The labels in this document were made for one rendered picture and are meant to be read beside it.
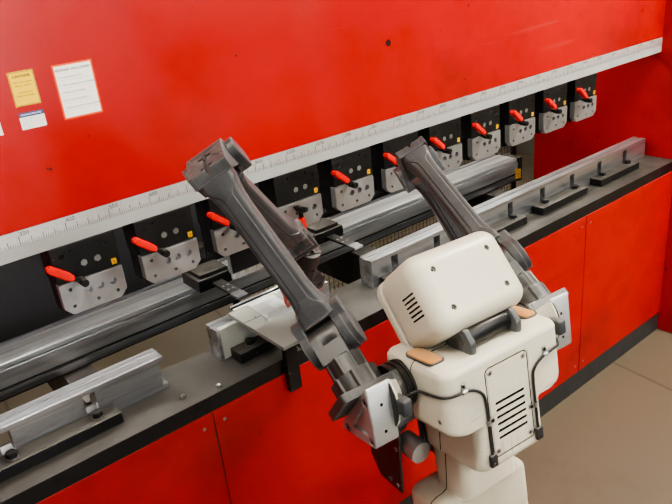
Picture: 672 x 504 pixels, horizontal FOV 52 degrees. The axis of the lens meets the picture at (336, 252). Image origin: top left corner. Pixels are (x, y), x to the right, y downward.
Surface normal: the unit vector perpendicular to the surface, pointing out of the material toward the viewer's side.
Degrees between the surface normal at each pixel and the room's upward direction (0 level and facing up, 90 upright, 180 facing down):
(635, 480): 0
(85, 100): 90
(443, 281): 48
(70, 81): 90
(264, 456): 90
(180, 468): 90
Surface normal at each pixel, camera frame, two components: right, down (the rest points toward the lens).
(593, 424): -0.10, -0.91
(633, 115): -0.77, 0.33
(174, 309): 0.63, 0.25
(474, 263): 0.34, -0.40
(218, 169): 0.02, 0.17
